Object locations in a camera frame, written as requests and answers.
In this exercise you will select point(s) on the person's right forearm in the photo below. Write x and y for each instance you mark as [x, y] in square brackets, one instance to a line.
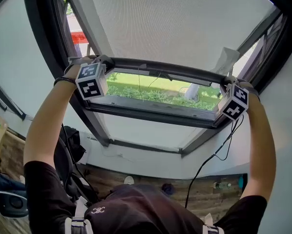
[260, 142]

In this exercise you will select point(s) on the clear water bottle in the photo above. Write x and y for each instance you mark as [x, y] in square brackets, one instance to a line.
[222, 185]

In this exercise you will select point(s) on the person's right hand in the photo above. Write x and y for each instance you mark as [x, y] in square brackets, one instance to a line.
[250, 88]

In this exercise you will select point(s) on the black wristband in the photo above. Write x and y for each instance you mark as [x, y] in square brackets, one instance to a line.
[63, 80]

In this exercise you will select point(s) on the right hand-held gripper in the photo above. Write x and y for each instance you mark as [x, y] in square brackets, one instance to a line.
[236, 101]

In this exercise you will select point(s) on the small blue object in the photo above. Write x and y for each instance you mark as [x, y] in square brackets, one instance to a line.
[240, 182]

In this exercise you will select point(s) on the white shoe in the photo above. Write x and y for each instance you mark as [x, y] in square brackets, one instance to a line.
[128, 180]

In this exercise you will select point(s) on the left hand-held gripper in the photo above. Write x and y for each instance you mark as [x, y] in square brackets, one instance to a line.
[91, 82]

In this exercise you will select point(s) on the black framed hinged window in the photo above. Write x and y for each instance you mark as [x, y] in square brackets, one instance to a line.
[43, 33]

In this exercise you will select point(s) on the red banner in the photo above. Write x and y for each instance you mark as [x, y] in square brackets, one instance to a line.
[79, 38]

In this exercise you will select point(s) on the dark purple floor object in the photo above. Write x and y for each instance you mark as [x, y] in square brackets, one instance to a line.
[169, 189]

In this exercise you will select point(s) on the person's left hand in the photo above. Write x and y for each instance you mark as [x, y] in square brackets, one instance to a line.
[73, 68]

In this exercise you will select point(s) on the person's left forearm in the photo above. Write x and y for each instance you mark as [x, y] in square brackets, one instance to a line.
[45, 121]

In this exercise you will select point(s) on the white plastic wrap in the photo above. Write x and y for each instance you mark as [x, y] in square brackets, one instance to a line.
[225, 60]

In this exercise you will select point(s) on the black mesh office chair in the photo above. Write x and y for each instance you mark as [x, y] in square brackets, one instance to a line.
[75, 140]

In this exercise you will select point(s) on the dark blue fabric item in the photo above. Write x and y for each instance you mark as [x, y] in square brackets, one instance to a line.
[6, 181]

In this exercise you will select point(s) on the grey and white device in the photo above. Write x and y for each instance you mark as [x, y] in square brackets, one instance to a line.
[11, 203]

